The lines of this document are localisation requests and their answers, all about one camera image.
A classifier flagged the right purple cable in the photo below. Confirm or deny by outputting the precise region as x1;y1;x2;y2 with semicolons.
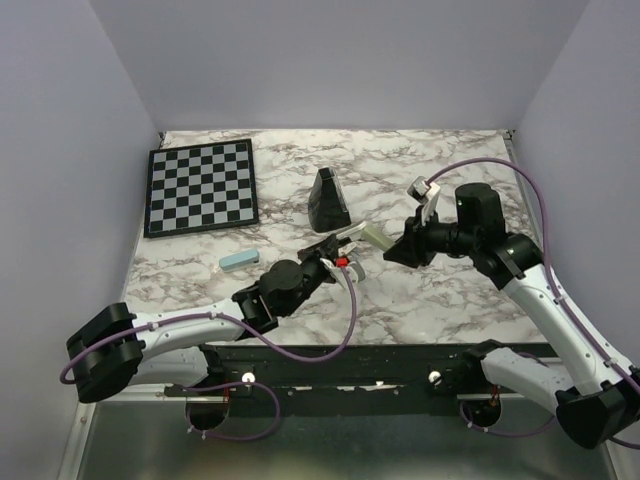
424;157;640;449

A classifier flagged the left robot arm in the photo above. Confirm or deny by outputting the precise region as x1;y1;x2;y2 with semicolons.
59;233;364;404

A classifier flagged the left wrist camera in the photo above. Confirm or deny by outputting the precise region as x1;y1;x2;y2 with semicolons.
320;255;366;284

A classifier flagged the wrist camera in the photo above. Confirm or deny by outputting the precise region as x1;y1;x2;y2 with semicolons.
407;176;441;226
320;255;366;284

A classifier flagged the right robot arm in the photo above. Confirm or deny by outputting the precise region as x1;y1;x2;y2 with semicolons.
383;177;639;449

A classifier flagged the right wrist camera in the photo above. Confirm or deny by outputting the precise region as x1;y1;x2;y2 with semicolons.
407;176;441;226

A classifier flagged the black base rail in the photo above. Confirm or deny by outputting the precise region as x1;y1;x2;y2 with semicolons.
166;344;509;420

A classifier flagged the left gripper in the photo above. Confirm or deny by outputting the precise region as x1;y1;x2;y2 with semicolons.
280;235;337;317

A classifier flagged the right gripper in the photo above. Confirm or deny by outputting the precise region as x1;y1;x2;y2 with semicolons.
386;203;479;267

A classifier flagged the black white chessboard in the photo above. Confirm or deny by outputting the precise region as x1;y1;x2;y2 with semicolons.
143;139;259;239

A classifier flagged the black wedge stand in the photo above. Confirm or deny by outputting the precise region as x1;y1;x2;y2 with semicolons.
308;167;352;233

